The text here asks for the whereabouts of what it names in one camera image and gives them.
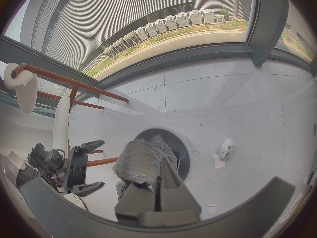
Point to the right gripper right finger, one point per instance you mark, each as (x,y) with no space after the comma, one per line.
(175,197)

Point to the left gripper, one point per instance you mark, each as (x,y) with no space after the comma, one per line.
(76,167)

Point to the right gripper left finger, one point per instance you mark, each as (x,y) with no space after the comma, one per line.
(136,202)

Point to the black plastic bag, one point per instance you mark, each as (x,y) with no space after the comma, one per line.
(138,160)

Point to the white trash bin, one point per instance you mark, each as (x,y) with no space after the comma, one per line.
(183,145)

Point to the white cushioned wooden chair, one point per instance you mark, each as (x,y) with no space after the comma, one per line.
(62,123)

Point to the crumpled white paper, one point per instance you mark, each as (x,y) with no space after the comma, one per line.
(226,149)

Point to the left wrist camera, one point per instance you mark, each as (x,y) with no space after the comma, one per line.
(55,159)

